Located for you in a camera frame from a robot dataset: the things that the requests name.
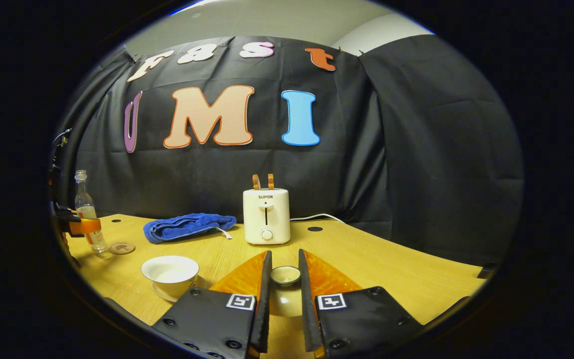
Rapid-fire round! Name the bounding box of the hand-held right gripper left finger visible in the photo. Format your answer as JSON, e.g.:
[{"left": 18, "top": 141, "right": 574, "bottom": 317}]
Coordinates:
[{"left": 151, "top": 251, "right": 273, "bottom": 359}]

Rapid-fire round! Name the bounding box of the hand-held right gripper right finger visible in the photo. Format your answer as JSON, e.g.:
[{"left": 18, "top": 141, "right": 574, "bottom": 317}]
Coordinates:
[{"left": 298, "top": 249, "right": 425, "bottom": 359}]

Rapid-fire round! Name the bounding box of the clear glass water bottle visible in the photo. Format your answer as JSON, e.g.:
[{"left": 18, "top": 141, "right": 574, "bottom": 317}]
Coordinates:
[{"left": 74, "top": 170, "right": 111, "bottom": 256}]

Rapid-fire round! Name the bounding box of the white ceramic teacup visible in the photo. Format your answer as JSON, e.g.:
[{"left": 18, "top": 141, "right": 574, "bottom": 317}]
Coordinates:
[{"left": 141, "top": 256, "right": 200, "bottom": 300}]

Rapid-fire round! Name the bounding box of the white toaster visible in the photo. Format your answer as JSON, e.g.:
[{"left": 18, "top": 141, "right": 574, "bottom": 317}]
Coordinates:
[{"left": 243, "top": 188, "right": 291, "bottom": 245}]

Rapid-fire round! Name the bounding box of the blue towel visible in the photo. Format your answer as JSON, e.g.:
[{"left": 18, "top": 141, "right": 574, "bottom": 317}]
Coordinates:
[{"left": 143, "top": 213, "right": 237, "bottom": 244}]

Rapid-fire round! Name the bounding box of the black backdrop cloth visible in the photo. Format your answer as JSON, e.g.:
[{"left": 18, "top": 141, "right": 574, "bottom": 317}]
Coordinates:
[{"left": 55, "top": 34, "right": 525, "bottom": 267}]

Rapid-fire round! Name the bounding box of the white toaster cable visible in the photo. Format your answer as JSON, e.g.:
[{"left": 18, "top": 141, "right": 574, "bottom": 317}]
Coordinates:
[{"left": 289, "top": 213, "right": 347, "bottom": 225}]

